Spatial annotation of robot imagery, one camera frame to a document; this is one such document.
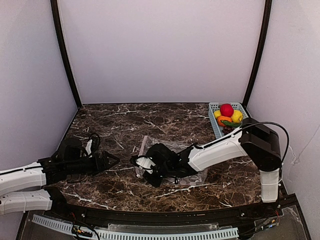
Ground clear zip top bag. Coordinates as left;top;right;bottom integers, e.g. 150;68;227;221
130;135;208;187

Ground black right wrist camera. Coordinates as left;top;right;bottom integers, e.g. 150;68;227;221
130;155;156;177

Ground black frame post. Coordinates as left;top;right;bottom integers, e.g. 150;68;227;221
50;0;83;110
241;0;273;109

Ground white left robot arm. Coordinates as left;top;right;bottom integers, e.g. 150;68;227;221
0;134;120;215

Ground dark purple grapes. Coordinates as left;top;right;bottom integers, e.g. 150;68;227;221
222;126;235;135

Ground black frame post right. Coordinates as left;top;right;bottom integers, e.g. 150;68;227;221
241;0;273;109

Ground black front rail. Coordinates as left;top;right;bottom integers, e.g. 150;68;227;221
44;193;298;229

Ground red apple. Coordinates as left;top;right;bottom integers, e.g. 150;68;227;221
219;103;234;117

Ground light blue cable duct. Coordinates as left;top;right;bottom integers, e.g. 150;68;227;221
32;214;239;240

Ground orange fruit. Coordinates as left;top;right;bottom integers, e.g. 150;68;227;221
216;115;233;127

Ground green cucumber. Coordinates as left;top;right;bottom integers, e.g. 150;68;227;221
221;120;242;128

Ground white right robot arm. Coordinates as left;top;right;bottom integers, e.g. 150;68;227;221
134;118;288;203

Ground black frame post left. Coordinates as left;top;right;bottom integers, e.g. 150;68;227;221
50;0;83;110

